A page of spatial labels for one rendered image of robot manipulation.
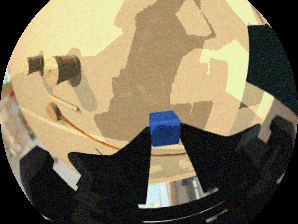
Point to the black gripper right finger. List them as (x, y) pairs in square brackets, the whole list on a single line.
[(211, 154)]

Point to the blue block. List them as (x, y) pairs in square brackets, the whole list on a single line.
[(164, 128)]

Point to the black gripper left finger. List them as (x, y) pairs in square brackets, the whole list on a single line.
[(129, 166)]

